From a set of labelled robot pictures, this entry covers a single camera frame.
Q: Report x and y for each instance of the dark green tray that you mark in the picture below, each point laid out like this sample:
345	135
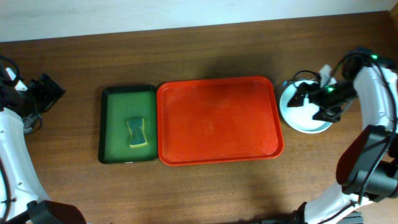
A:
120	104

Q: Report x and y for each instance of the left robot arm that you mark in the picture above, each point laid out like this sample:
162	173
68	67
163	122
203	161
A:
23	198

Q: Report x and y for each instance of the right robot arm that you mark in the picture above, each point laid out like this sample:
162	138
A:
367	171

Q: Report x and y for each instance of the yellow green scrub sponge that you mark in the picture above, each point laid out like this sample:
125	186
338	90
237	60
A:
136	127

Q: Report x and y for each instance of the red plastic tray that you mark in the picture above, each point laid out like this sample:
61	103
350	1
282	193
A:
218	120

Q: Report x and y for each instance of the light blue plate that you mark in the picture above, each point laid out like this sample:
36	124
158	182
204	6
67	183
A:
300	118

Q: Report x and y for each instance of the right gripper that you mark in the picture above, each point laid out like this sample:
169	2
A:
315	99

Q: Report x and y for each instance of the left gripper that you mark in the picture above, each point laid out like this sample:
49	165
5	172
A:
40	94

